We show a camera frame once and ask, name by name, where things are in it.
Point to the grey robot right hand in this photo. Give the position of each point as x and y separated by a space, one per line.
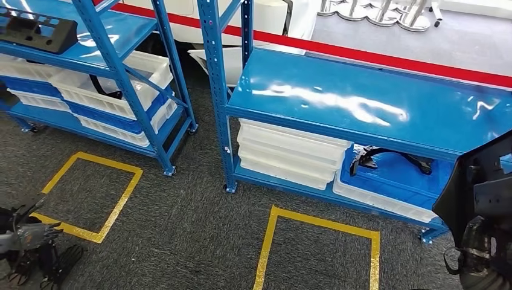
476 248

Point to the bystander humanoid robot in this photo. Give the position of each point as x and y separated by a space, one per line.
68 256

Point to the white leg with caster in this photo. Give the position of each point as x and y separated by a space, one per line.
436 12

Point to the bystander robot grey hand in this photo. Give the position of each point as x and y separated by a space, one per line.
32 237

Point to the chrome stanchion post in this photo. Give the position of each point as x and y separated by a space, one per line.
414 24
358 14
332 9
388 19

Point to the black plastic plate bracket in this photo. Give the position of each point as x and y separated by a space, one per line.
456 200

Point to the blue metal shelf rack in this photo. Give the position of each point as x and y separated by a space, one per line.
132 28
440 120

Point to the black moulded plastic part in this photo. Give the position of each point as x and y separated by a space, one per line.
48 38

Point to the white car body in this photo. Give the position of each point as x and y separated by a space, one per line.
264 16

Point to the blue plastic crate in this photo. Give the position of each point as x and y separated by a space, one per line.
120 124
392 180

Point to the red barrier belt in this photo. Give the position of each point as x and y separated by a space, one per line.
360 54

